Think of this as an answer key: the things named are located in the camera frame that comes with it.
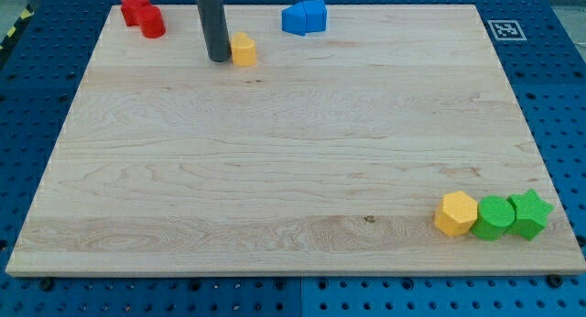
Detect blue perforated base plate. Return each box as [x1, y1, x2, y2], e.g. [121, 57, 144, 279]
[1, 0, 585, 316]

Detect yellow heart block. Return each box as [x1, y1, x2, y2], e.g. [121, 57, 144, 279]
[231, 32, 257, 67]

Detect wooden board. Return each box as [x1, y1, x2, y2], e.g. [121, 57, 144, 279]
[6, 5, 585, 278]

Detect green star block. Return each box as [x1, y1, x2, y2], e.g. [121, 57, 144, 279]
[505, 189, 554, 241]

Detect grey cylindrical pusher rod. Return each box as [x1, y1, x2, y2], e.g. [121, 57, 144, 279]
[196, 0, 231, 62]

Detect blue triangular block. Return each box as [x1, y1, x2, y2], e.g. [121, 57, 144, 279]
[281, 3, 306, 36]

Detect yellow hexagon block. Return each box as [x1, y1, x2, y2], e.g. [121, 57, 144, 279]
[433, 191, 478, 236]

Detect red cylinder block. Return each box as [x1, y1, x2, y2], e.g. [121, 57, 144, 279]
[136, 5, 166, 38]

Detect red star block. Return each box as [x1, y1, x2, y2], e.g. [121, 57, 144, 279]
[120, 0, 150, 27]

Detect blue cube block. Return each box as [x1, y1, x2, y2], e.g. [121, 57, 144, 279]
[301, 0, 328, 33]

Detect green cylinder block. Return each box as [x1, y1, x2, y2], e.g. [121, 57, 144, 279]
[471, 195, 515, 241]

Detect white fiducial marker tag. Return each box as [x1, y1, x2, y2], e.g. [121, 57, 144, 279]
[487, 19, 526, 41]

